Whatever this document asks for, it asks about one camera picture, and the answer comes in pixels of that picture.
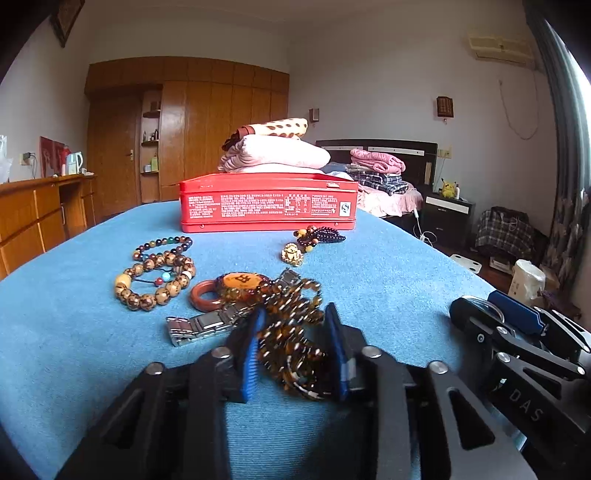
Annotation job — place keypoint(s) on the dark nightstand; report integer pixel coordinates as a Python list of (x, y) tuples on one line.
[(448, 221)]

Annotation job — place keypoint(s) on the pink folded quilt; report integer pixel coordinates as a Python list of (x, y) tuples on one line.
[(277, 169), (277, 152)]

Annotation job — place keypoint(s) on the red thermos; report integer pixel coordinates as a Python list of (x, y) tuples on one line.
[(64, 154)]

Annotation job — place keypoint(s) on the wall air conditioner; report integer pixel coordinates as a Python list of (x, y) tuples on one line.
[(501, 48)]

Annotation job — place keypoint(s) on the pink folded blanket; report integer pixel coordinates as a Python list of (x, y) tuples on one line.
[(376, 160)]

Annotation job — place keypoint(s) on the wooden door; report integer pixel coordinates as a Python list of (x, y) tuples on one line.
[(113, 157)]

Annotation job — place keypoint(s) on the red standing picture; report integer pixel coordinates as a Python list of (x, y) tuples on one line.
[(48, 157)]

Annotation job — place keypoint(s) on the wooden wardrobe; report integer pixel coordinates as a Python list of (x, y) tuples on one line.
[(207, 129)]

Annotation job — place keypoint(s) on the dark wooden headboard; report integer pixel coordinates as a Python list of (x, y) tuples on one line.
[(415, 159)]

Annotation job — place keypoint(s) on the yellow plush toy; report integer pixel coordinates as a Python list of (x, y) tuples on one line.
[(448, 187)]

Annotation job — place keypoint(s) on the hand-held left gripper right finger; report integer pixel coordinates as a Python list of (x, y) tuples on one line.
[(334, 355)]

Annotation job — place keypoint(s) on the patterned curtain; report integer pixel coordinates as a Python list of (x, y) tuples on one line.
[(565, 184)]

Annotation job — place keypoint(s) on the small wall box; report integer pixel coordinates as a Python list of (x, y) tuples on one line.
[(314, 114)]

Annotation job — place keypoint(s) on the red tin box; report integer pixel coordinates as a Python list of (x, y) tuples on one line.
[(268, 203)]

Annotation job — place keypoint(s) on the plaid bag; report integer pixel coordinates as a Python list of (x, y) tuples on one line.
[(503, 233)]

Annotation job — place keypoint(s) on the white paper roll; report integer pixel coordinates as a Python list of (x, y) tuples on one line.
[(526, 279)]

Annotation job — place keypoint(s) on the wooden wall lamp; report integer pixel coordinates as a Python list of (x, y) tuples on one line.
[(444, 107)]

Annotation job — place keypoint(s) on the blue tablecloth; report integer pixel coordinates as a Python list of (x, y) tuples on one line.
[(69, 323)]

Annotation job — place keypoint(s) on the wall socket with charger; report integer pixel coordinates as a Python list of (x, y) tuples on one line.
[(27, 158)]

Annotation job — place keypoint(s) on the gold figure charm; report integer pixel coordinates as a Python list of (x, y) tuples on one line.
[(293, 256)]

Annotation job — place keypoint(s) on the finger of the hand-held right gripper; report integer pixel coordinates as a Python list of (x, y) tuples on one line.
[(475, 323), (517, 311)]

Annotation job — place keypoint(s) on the wooden sideboard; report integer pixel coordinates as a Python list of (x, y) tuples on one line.
[(27, 217)]

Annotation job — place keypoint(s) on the white bathroom scale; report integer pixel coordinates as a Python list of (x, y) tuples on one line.
[(466, 262)]

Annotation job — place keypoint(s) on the orange carved pendant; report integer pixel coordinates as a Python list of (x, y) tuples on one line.
[(240, 281)]

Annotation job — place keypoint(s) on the clear plastic bag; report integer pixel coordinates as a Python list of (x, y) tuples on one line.
[(4, 161)]

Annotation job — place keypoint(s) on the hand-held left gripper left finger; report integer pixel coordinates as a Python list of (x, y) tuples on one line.
[(253, 355)]

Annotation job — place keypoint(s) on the framed wall picture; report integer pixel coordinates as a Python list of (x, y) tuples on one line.
[(64, 18)]

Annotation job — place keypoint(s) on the spotted folded blanket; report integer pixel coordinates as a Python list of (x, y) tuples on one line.
[(277, 127)]

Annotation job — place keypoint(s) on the pale blue electric kettle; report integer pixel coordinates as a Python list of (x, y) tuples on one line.
[(74, 164)]

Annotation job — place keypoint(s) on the bed with pink sheet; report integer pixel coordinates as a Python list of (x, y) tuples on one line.
[(392, 201)]

